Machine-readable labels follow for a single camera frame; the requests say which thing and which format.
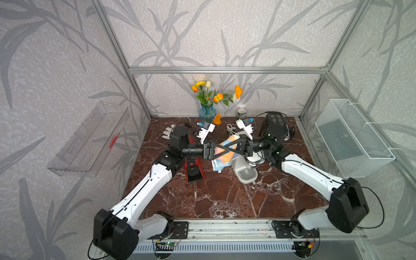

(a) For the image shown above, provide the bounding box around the colourful striped cloth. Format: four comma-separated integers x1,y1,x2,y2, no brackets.
211,134,248,173

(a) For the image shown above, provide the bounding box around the red coffee machine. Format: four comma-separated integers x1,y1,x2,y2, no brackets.
182,151,205,183

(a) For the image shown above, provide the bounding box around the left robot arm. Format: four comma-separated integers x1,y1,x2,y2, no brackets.
90,124,243,260

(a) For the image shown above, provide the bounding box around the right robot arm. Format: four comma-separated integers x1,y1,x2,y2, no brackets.
212,120,369,237

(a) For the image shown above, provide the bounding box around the black coffee machine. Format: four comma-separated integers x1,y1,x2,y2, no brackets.
260,112,290,144

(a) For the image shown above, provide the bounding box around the white coffee machine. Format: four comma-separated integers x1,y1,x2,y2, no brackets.
231,152,265,184

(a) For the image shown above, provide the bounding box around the white work glove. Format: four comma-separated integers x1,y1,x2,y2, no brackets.
162,125,175,140

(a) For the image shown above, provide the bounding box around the small green can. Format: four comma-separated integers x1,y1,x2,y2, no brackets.
237,107,247,119

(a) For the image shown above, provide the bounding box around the blue glass vase with flowers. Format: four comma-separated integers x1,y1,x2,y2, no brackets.
191,80,244,126

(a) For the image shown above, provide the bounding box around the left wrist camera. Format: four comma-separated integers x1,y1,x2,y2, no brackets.
197,122,215,144

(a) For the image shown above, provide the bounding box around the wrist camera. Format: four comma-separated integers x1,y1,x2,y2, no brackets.
197,122,215,144
236,117,254,140

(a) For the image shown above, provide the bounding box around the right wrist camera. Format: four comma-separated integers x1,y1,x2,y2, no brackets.
236,117,254,140

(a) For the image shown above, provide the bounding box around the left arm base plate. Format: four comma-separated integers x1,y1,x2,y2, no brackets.
152,221,190,240

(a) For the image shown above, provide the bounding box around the white wire basket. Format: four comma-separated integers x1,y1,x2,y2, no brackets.
315,99,395,178

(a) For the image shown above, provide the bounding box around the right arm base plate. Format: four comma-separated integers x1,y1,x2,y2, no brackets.
271,220,320,239

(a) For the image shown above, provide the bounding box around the clear plastic wall shelf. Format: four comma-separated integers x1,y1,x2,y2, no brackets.
47,101,131,177

